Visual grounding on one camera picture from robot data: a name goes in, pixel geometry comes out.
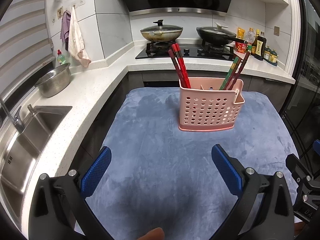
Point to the dark red chopstick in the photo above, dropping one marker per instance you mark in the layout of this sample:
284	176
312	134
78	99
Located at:
177	68

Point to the chrome sink faucet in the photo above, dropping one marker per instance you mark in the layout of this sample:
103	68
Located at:
16	119

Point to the black wok with handle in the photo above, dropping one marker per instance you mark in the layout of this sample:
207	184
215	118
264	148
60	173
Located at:
218	35

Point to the pink plastic utensil holder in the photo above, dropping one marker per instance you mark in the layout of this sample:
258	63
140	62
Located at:
211	109

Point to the green gold-band chopstick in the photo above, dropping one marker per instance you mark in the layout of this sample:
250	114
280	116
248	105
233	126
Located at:
232	73

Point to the beige lidded pan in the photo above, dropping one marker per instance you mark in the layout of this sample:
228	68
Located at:
161	32

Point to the clear oil bottle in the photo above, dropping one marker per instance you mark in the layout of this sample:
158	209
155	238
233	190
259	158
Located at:
250	38

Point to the yellow seasoning packet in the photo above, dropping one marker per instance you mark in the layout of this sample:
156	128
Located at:
240	34

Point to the white countertop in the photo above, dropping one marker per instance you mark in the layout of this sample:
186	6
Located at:
90	88

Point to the bright red chopstick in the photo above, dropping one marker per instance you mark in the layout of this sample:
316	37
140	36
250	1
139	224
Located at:
182	64

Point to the dark maroon thin chopstick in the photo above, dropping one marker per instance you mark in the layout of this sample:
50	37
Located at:
236	71

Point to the small condiment jars rack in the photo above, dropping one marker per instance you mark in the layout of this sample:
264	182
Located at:
271	56

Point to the stainless steel sink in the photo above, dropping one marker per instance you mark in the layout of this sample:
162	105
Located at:
21	152

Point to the maroon gold-band chopstick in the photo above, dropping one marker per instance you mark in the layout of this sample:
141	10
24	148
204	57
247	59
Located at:
238	71

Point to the green dish soap bottle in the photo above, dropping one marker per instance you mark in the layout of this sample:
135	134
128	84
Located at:
60	57

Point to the left human hand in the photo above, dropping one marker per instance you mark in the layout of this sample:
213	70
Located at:
154	234

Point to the white hanging towel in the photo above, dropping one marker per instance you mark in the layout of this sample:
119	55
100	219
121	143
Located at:
76	45

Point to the blue-grey plush mat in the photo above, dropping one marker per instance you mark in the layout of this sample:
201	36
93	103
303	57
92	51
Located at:
161	176

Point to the steel mixing bowl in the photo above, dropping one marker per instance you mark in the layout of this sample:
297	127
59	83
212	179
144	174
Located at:
54	81

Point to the red seasoning container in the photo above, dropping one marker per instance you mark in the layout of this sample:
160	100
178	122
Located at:
240	47

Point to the purple hanging cloth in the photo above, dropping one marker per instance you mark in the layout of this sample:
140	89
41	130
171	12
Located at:
65	24

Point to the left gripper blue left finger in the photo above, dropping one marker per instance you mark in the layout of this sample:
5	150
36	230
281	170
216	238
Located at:
94	174

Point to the dark soy sauce bottle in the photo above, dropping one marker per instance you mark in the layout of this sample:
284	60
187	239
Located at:
260	48

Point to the black gas stove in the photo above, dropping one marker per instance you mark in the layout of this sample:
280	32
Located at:
204	50

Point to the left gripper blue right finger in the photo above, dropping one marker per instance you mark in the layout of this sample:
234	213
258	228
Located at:
231	175

